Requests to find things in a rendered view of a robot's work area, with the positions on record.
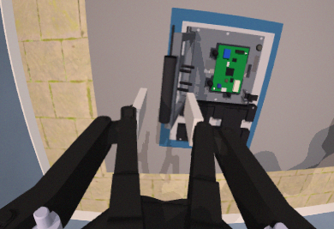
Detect green circuit board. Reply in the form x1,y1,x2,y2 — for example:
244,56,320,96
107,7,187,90
212,45,249,93

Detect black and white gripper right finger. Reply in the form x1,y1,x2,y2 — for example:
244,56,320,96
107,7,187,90
184,93,316,229

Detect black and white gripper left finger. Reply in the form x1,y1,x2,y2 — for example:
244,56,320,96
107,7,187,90
0,87,147,229

